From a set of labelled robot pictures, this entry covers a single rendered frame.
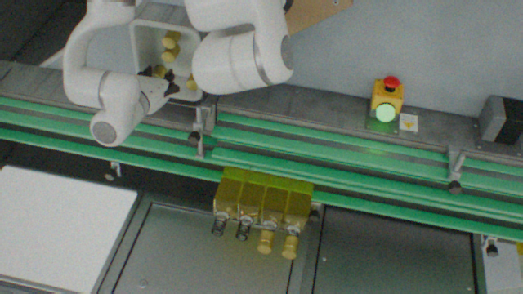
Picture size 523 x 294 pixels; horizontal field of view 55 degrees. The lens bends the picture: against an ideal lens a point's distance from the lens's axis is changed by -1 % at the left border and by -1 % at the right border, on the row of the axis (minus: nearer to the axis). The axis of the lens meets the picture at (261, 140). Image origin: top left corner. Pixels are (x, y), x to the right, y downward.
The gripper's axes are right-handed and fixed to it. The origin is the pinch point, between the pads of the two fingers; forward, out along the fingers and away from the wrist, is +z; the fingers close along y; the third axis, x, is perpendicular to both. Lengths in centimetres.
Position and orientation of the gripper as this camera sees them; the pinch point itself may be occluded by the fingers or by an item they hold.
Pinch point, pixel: (158, 75)
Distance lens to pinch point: 125.8
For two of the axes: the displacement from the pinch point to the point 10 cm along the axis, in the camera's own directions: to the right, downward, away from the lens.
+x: 0.8, -8.5, -5.2
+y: 9.8, 1.6, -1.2
